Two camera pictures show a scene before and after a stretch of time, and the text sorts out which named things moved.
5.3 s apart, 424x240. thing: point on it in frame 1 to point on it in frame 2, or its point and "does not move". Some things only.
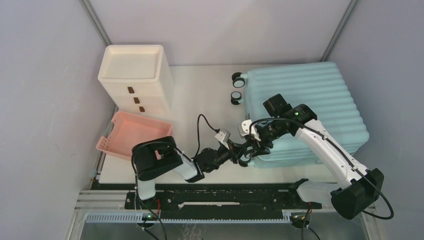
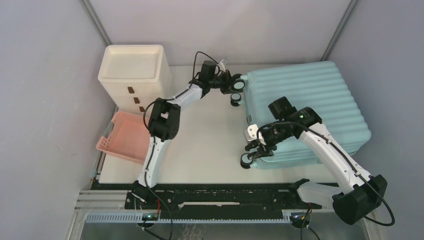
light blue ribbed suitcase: (320, 85) does not move
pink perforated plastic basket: (127, 131) does not move
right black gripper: (262, 151) does not move
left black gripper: (237, 148) to (227, 88)
